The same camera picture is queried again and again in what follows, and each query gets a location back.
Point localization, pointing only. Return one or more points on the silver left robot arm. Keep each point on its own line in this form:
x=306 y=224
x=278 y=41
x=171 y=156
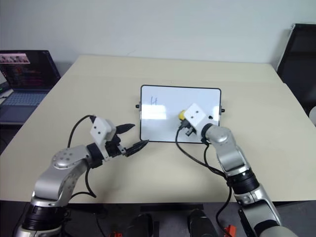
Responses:
x=61 y=172

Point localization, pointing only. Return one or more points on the dark rounded robot part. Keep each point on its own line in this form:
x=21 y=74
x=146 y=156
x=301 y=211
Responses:
x=201 y=223
x=142 y=225

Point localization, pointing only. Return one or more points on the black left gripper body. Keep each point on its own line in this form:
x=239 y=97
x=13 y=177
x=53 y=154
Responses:
x=114 y=148

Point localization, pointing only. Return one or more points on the small black-framed whiteboard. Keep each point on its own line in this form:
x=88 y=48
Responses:
x=168 y=123

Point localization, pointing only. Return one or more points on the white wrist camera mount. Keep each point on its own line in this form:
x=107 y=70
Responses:
x=101 y=130
x=196 y=115

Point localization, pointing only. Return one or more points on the black whiteboard side knob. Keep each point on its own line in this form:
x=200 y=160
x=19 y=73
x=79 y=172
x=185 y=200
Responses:
x=137 y=106
x=223 y=110

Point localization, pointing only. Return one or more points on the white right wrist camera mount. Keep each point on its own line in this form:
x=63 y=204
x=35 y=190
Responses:
x=196 y=115

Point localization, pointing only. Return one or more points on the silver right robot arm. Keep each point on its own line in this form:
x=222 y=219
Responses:
x=232 y=158

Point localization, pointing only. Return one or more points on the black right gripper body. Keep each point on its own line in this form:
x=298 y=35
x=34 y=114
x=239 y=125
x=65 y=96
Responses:
x=189 y=130

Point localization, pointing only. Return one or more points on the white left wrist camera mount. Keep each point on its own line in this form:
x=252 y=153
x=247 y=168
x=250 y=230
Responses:
x=101 y=130

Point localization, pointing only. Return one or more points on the open blue laptop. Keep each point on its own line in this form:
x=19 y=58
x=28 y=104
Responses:
x=27 y=74

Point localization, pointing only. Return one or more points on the yellow whiteboard eraser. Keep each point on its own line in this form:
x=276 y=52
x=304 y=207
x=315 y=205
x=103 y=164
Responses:
x=182 y=114

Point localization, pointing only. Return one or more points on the small red clip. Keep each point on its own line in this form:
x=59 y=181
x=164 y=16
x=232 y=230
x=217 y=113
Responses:
x=230 y=230
x=116 y=233

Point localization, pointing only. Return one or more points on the grey rounded object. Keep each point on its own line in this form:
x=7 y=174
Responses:
x=313 y=112

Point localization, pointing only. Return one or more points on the black office chair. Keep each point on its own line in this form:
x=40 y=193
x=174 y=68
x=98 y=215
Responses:
x=300 y=61

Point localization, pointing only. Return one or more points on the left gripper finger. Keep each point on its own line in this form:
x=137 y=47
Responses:
x=125 y=128
x=137 y=147

